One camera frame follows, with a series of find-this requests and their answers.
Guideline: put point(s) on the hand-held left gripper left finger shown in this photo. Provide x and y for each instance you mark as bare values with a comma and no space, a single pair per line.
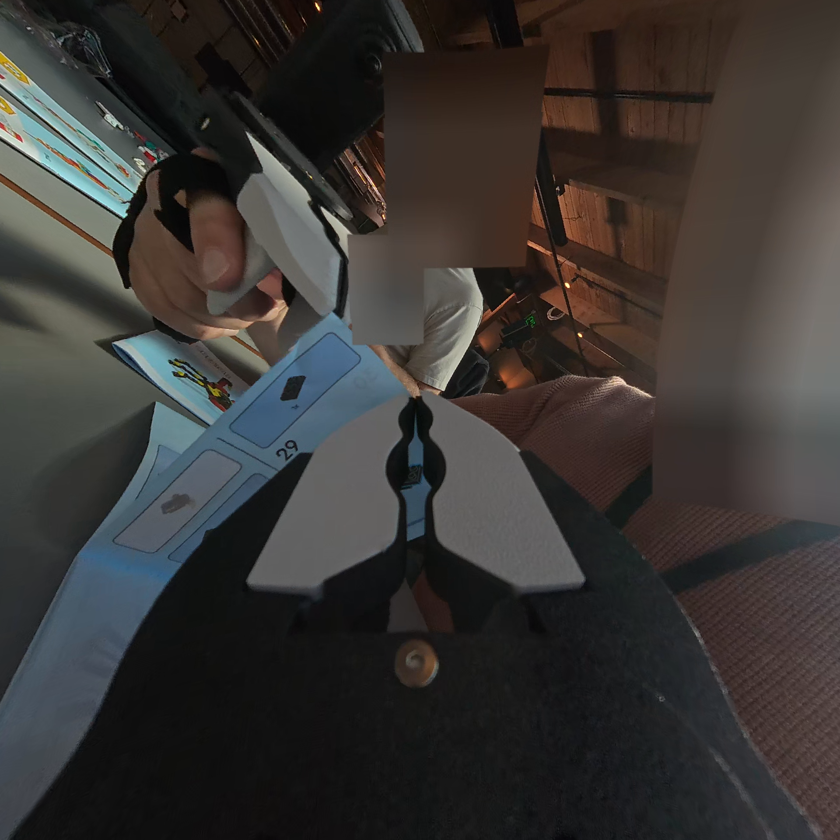
328,512

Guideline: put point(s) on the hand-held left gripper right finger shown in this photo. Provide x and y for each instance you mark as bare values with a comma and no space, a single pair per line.
499,512

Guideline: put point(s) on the light blue instruction booklet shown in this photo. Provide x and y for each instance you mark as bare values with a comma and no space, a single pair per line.
262,413

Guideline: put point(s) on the grey desk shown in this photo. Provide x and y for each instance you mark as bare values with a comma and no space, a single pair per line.
52,341

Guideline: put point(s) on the person's right hand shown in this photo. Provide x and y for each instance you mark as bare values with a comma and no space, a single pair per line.
170,269

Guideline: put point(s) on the small red green toy pieces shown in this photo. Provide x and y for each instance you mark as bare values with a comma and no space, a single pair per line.
152,156

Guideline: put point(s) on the green lit display device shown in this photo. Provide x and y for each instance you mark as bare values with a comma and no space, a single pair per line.
525,325

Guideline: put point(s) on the small white toy piece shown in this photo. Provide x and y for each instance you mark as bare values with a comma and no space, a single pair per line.
111,118

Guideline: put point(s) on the colourful printed sheet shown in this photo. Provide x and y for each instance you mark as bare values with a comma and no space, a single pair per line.
65,138

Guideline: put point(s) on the person's pink knit sweater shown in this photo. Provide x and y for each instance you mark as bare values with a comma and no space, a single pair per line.
754,623

